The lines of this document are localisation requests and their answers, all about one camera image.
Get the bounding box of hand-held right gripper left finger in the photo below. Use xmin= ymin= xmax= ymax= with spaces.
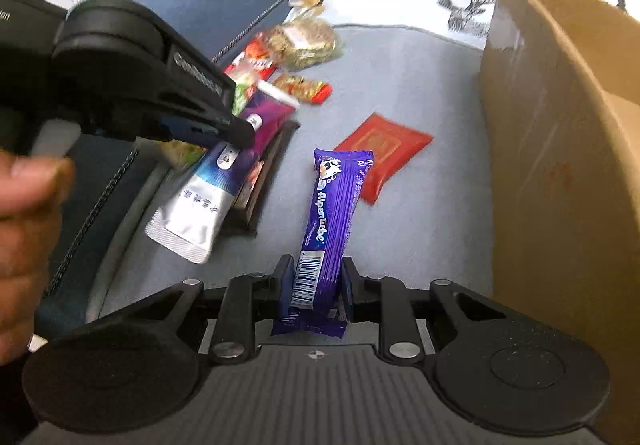
xmin=114 ymin=254 xmax=297 ymax=367

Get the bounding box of clear nut bar packet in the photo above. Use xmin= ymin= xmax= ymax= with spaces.
xmin=260 ymin=19 xmax=344 ymax=71

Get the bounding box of purple snack packet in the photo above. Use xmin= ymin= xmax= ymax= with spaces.
xmin=239 ymin=92 xmax=297 ymax=162

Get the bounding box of red flat packet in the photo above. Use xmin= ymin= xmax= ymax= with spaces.
xmin=333 ymin=112 xmax=434 ymax=205

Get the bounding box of purple candy bar packet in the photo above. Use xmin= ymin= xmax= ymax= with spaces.
xmin=271 ymin=148 xmax=375 ymax=339

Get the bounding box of silver and blue snack packet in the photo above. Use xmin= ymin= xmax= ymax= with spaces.
xmin=145 ymin=142 xmax=252 ymax=265

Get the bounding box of brown cardboard box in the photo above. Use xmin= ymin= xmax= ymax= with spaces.
xmin=478 ymin=0 xmax=640 ymax=426

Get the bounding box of orange peanut bar packet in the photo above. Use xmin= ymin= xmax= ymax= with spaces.
xmin=273 ymin=74 xmax=333 ymax=105

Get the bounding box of person's left hand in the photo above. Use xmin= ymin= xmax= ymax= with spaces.
xmin=0 ymin=149 xmax=77 ymax=367

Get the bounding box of dark chocolate bar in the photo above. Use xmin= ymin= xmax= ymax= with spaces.
xmin=230 ymin=120 xmax=301 ymax=227

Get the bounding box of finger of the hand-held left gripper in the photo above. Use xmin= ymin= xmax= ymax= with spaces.
xmin=134 ymin=114 xmax=223 ymax=146
xmin=164 ymin=41 xmax=257 ymax=149

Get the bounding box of red snack packet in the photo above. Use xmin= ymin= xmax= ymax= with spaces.
xmin=225 ymin=37 xmax=279 ymax=81

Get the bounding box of green snack packet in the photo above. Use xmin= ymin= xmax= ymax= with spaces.
xmin=231 ymin=69 xmax=262 ymax=115

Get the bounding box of deer printed blanket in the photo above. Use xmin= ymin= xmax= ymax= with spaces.
xmin=85 ymin=0 xmax=640 ymax=326

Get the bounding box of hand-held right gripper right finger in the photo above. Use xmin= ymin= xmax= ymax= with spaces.
xmin=340 ymin=256 xmax=522 ymax=367

